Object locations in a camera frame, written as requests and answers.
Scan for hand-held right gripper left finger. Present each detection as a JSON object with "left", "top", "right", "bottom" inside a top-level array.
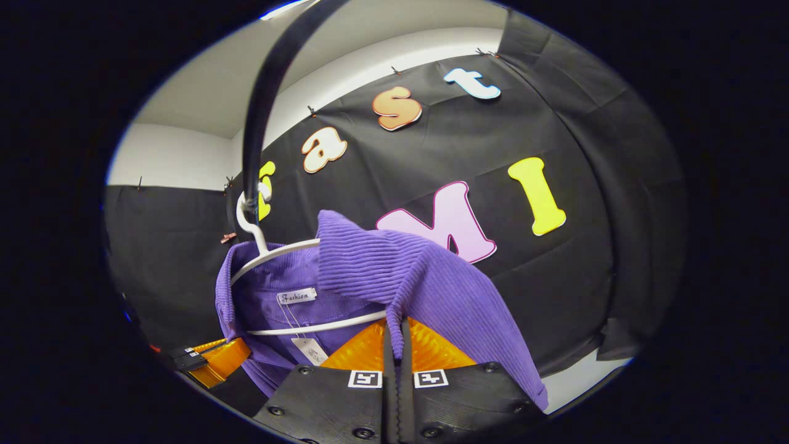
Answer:
[{"left": 251, "top": 317, "right": 399, "bottom": 444}]

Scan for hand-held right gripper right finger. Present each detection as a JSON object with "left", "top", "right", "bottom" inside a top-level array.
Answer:
[{"left": 399, "top": 317, "right": 547, "bottom": 444}]

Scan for black metal clothes rack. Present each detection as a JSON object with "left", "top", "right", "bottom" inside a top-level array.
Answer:
[{"left": 240, "top": 0, "right": 337, "bottom": 207}]

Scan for large white clothes hanger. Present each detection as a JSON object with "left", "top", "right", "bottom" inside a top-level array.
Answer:
[{"left": 229, "top": 185, "right": 389, "bottom": 337}]

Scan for row of black cloth clips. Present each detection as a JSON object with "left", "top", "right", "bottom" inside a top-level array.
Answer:
[{"left": 137, "top": 46, "right": 501, "bottom": 192}]

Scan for purple corduroy shirt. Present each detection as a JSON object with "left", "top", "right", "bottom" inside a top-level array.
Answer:
[{"left": 215, "top": 210, "right": 550, "bottom": 413}]

